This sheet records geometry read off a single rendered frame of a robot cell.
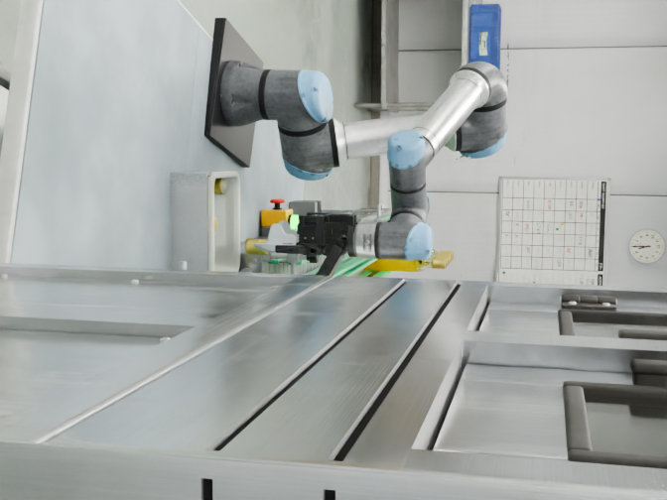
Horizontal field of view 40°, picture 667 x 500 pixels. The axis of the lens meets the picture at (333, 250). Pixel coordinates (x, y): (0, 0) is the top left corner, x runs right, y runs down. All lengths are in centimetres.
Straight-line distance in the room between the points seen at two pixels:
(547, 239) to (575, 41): 164
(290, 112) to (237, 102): 12
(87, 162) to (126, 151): 15
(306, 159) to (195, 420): 166
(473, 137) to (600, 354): 147
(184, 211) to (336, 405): 137
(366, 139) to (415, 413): 166
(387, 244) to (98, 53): 66
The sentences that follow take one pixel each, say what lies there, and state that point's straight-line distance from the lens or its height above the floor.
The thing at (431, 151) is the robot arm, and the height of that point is 126.
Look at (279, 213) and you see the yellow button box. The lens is 246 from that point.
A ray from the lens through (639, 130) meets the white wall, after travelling 797.
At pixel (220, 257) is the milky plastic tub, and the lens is 205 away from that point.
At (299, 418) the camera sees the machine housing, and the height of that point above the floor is 136.
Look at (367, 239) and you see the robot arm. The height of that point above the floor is 115.
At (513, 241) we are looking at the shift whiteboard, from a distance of 796.
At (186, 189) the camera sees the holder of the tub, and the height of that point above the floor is 78.
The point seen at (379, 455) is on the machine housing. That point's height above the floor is 142.
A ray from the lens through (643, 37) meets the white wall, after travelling 803.
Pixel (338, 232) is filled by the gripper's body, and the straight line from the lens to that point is 189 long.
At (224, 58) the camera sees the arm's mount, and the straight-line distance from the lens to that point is 216.
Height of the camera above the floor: 149
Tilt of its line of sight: 13 degrees down
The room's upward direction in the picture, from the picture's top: 92 degrees clockwise
